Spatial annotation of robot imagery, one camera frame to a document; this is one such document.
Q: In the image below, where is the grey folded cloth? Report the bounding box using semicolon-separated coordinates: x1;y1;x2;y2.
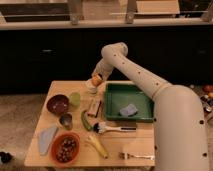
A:
38;125;58;155

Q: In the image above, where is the orange apple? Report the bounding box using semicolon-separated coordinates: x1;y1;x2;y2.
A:
92;75;102;87

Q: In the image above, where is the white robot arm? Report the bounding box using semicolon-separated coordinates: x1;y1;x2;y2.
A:
94;42;210;171

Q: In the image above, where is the green cucumber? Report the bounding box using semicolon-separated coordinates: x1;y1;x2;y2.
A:
81;110;93;131

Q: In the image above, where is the dark cabinet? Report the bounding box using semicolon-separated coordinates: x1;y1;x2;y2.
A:
0;26;213;94

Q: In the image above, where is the wooden table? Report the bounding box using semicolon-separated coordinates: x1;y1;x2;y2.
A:
24;81;155;169

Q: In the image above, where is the green plastic tray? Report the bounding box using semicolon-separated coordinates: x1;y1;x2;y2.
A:
104;83;154;122

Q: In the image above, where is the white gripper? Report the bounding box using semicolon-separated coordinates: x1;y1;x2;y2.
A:
92;62;110;81

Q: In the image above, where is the white handled brush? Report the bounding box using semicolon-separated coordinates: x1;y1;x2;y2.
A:
93;122;137;134

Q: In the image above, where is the black object on floor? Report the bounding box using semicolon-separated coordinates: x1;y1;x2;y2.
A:
0;151;12;163

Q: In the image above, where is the dark red bowl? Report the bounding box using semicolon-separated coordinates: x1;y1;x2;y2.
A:
46;94;69;115

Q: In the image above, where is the light green plastic cup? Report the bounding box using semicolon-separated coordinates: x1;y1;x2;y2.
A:
69;92;80;106

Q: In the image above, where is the blue sponge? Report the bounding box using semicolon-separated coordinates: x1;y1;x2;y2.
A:
119;104;138;117

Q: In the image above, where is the metal fork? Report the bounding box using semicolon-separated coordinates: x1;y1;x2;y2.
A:
119;152;155;160

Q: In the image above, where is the orange bowl with grapes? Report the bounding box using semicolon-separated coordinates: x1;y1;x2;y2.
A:
50;132;80;167

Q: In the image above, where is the small metal cup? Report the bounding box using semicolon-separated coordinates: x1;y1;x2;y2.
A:
59;113;73;130

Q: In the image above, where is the wooden block with black strip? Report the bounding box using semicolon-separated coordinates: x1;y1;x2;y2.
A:
87;98;101;117

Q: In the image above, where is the white paper cup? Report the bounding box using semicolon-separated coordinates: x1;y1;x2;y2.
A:
85;79;97;94

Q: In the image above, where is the yellow banana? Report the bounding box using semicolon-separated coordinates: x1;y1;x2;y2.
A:
88;135;108;159

